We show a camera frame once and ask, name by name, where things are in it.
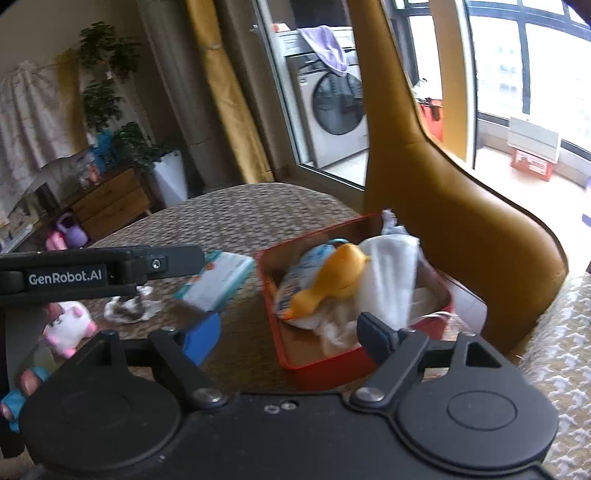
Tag red tin box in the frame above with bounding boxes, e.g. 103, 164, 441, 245
255, 213, 455, 391

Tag patterned tablecloth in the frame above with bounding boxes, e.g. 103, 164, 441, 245
0, 182, 462, 398

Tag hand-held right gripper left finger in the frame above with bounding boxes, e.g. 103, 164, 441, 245
92, 311, 229, 411

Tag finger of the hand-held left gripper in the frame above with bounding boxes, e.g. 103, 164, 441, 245
105, 246, 205, 287

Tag white washing machine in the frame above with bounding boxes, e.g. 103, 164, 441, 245
272, 25, 370, 169

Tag white patterned seat cushion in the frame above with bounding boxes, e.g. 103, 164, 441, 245
517, 272, 591, 480

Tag purple cloth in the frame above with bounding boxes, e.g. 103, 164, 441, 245
298, 25, 349, 78

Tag yellow leather chair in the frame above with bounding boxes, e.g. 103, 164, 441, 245
346, 0, 568, 356

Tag green houseplant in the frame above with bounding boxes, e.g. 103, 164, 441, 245
76, 23, 176, 174

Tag white planter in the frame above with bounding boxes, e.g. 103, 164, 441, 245
151, 150, 190, 208

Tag floral hanging cloth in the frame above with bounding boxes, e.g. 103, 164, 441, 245
0, 60, 86, 217

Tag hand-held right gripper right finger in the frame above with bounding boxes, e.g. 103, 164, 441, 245
350, 311, 506, 411

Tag blue printed face mask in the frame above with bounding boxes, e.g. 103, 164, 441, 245
274, 239, 349, 319

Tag red plastic bin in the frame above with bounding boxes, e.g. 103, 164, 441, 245
419, 98, 445, 141

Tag wooden dresser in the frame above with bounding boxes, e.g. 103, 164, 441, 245
67, 165, 155, 241

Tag purple kettlebell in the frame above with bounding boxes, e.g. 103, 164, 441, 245
55, 212, 90, 247

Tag white face masks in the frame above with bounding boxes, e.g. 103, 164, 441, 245
358, 233, 422, 329

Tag white lace cloth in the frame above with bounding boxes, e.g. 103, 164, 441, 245
295, 209, 451, 361

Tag yellow curtain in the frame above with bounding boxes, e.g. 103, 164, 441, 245
185, 0, 275, 185

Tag person's left hand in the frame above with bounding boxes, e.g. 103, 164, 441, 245
0, 364, 51, 435

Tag red cardboard box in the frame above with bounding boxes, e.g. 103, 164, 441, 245
509, 147, 555, 182

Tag yellow plush duck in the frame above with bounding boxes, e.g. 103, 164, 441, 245
277, 243, 372, 320

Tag pink white bunny plush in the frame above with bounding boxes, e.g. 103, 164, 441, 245
42, 301, 99, 358

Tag white panel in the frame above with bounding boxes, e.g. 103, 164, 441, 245
508, 117, 561, 163

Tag tissue pack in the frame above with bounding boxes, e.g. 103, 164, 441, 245
173, 250, 256, 312

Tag blue bag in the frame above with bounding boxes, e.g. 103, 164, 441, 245
90, 129, 118, 171

